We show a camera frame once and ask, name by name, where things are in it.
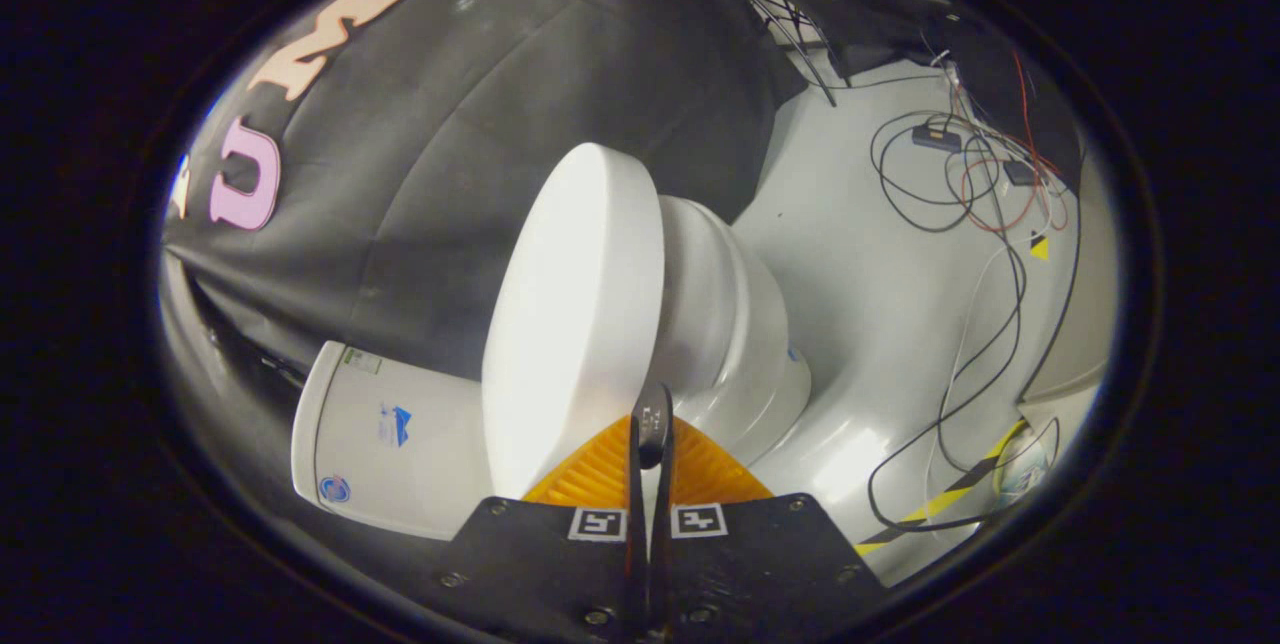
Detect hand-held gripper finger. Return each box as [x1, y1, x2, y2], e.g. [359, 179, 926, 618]
[437, 414, 651, 644]
[650, 412, 891, 644]

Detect white toilet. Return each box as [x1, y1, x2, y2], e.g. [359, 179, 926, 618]
[290, 194, 813, 540]

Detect white toilet seat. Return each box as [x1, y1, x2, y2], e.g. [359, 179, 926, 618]
[650, 194, 749, 405]

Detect white toilet tank lid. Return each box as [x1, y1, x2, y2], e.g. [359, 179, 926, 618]
[290, 341, 348, 527]

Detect yellow black floor tape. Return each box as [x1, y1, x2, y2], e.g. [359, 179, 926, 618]
[855, 419, 1031, 557]

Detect black backdrop cloth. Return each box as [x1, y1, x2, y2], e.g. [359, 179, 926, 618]
[160, 0, 1086, 565]

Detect black tripod light stand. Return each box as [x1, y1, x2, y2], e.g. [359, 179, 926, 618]
[650, 0, 851, 109]

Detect black cables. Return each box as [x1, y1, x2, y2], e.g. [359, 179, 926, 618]
[868, 109, 1083, 535]

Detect red cable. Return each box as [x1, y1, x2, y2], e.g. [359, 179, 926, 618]
[958, 49, 1069, 237]

